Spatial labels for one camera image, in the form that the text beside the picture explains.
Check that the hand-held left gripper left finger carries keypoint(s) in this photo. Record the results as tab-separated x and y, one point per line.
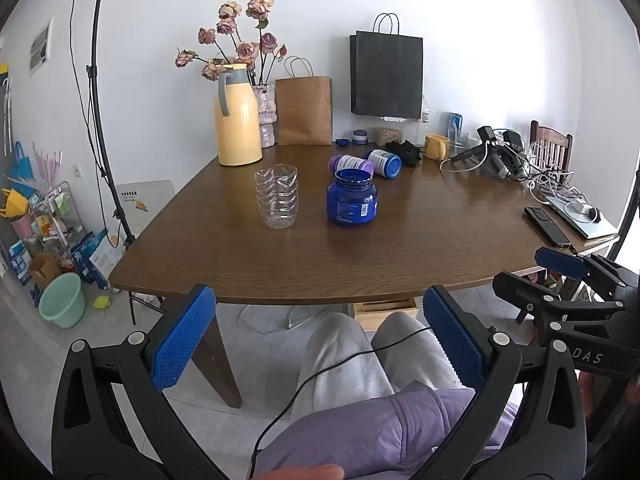
182	340

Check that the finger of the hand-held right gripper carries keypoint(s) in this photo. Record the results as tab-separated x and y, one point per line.
525	292
560	262

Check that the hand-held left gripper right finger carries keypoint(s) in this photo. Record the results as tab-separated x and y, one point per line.
452	340

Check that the clear plastic cup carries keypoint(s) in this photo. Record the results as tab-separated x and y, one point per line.
276	200

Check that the person's left hand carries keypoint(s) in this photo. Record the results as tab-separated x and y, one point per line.
300	473

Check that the black phone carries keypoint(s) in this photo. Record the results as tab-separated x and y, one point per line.
547	226

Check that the silver laptop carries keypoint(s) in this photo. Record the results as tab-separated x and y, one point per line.
587	225

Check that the white charger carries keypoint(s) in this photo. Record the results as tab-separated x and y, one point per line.
582	208

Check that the wooden drawer box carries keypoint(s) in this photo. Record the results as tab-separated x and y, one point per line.
382	310

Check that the yellow green floor toy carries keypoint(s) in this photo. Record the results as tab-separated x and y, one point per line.
102	302

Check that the person's grey pants legs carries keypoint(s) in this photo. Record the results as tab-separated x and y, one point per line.
345	360

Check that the blue and white boxes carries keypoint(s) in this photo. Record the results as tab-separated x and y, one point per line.
95	260

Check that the wooden chair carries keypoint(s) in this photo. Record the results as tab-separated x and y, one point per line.
550	142

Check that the purple quilted jacket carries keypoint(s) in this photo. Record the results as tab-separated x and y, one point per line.
375	435

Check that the green plastic bucket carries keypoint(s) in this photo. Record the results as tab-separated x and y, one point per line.
61	302

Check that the black power adapter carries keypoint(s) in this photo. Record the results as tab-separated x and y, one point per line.
486	133
511	138

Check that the white flat box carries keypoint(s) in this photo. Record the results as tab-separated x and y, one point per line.
145	205

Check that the brown cardboard box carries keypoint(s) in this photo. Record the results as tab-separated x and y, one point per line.
44	269

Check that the drinking glass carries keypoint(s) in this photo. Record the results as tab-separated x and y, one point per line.
459	144

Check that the yellow mug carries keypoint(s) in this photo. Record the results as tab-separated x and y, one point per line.
436	147

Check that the blue drink can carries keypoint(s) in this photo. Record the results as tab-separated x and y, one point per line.
455	125

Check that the blue plastic jar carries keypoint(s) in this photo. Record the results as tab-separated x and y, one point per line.
350	200

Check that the black cloth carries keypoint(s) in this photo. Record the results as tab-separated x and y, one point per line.
407	152

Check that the blue cap bottle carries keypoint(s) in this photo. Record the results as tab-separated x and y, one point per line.
385	162

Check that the clear water bottle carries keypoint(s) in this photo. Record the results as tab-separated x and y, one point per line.
425	115

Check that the purple cap bottle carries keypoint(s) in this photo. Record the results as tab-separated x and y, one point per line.
345	163

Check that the clear snack container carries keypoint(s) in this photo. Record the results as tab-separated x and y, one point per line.
391	135

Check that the yellow bag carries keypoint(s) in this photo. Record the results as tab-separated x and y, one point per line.
14	204

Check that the yellow thermos jug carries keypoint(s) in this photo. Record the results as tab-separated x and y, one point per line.
237	125

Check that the small purple jar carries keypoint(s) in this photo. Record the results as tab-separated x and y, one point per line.
360	136

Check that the blue tote bag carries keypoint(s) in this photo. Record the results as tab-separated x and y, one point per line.
20	167

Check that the white ribbed vase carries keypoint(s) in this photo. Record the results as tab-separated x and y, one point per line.
265	110

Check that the black paper bag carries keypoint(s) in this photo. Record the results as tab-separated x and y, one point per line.
385	75

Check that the brown paper bag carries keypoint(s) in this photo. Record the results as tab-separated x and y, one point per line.
304	110

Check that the studio light on stand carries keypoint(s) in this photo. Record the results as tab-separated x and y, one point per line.
95	85

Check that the dried pink roses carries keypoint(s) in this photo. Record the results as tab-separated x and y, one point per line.
246	50

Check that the wall vent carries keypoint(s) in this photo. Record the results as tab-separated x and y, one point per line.
41	47

